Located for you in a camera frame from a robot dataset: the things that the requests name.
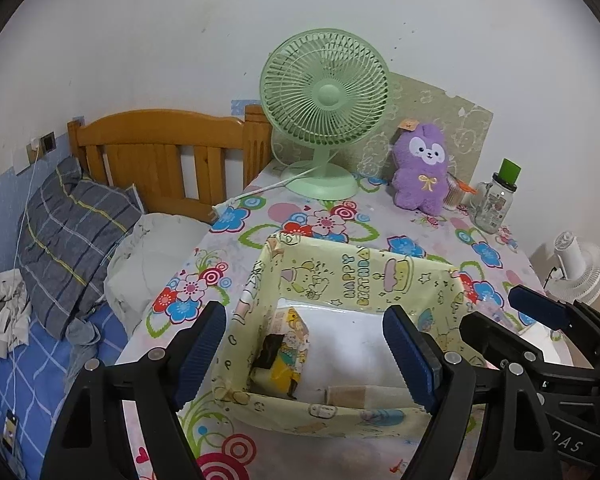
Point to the beige flat pack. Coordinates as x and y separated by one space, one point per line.
350 396

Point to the white floor fan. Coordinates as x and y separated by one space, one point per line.
580 270

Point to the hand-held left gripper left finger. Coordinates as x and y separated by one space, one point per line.
200 355

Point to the dark wall socket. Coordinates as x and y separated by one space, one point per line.
48 142

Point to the cotton swab jar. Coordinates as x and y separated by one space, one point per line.
452 197

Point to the orange plastic clip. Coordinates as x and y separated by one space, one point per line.
467 189

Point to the glass bottle with green lid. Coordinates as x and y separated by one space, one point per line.
495 205

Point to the wooden bed headboard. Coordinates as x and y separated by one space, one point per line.
155 135

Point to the black phone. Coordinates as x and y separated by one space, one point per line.
11 432

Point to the yellow cartoon packet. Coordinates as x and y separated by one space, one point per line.
290 350

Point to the blue checked bed sheet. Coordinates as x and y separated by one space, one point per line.
45 375

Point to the crumpled white cloth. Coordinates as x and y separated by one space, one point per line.
5 310

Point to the white pillow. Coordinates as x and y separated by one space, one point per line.
150 255

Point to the floral tablecloth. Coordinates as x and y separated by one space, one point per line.
330 220

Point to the beige patterned wall board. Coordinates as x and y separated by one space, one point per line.
430 100

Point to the purple plush toy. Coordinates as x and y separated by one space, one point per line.
422 180

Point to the green desk fan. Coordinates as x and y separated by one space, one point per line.
327 94

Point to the grey plaid pillow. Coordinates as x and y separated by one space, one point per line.
75 240

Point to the yellow fabric storage box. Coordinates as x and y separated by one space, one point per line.
350 270

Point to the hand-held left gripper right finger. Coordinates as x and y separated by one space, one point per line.
407 357

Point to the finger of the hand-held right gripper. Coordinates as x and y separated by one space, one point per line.
535 307
485 332

